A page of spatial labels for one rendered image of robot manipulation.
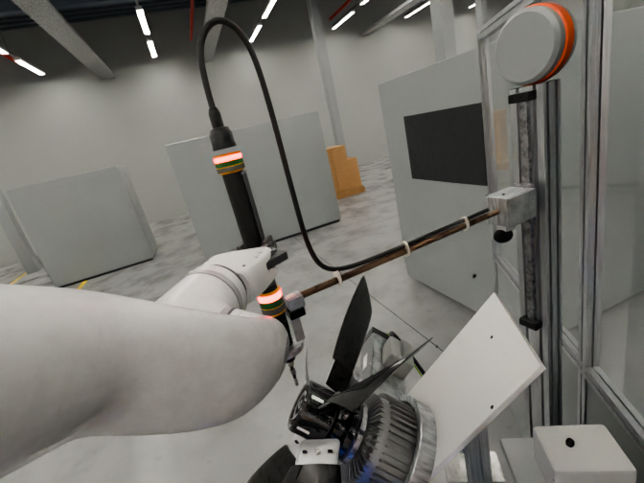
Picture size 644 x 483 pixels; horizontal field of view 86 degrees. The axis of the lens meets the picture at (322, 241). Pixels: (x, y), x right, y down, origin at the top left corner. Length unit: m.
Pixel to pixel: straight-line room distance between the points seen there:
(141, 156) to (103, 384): 12.59
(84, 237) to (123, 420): 7.76
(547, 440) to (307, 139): 5.79
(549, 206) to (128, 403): 0.95
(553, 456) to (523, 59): 0.92
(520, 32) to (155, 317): 0.90
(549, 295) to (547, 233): 0.18
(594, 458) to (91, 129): 12.87
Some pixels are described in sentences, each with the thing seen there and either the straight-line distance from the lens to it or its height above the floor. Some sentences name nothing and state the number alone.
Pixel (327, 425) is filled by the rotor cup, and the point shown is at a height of 1.21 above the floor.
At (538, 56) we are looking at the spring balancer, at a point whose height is 1.86.
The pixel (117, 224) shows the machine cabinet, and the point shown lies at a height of 0.89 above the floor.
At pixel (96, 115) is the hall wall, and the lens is 13.00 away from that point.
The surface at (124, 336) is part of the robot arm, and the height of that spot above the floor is 1.74.
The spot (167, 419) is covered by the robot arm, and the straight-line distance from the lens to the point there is 0.27.
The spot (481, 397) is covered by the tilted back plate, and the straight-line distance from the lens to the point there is 0.82.
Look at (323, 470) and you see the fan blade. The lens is 0.82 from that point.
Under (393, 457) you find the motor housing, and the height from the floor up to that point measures 1.14.
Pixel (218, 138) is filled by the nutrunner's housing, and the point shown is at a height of 1.84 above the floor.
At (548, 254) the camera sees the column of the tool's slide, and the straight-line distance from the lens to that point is 1.05.
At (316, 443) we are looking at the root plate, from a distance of 0.88.
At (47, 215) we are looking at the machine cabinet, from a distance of 8.07.
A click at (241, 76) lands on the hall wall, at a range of 13.11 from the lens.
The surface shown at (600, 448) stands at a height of 0.97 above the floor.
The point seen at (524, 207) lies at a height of 1.54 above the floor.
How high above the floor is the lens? 1.82
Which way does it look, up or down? 18 degrees down
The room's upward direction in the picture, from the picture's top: 13 degrees counter-clockwise
